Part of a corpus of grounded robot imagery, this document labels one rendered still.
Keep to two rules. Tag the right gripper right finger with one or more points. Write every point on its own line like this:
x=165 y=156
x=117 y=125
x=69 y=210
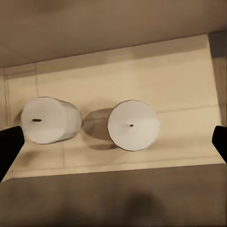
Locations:
x=219 y=140

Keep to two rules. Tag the cabinet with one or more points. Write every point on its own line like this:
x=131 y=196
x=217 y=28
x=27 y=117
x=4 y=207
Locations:
x=170 y=54

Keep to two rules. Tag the pillar candle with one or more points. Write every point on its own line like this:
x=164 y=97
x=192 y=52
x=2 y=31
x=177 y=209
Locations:
x=46 y=120
x=132 y=125

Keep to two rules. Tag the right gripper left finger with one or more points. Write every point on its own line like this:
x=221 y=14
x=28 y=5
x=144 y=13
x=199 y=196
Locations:
x=11 y=142

